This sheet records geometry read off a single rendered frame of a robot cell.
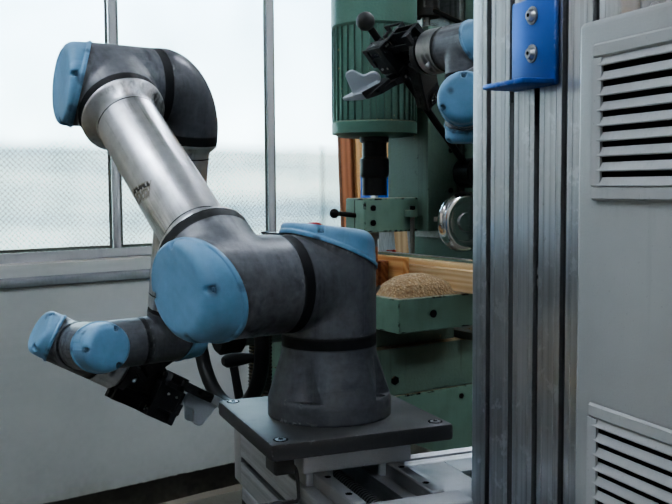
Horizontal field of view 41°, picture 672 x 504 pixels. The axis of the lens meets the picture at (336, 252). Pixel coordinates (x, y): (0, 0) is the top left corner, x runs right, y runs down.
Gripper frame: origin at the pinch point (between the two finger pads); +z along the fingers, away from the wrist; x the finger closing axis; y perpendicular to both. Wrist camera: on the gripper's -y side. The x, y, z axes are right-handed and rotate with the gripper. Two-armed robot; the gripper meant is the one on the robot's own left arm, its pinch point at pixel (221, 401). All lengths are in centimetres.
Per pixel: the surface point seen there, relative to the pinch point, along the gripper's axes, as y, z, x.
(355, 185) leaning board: -94, 86, -134
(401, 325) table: -24.3, 13.9, 20.7
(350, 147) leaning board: -106, 79, -137
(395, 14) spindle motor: -81, -2, 0
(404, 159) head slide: -62, 20, -10
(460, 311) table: -32.1, 24.8, 20.7
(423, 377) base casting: -19.6, 29.6, 12.8
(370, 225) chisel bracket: -44.3, 16.7, -5.7
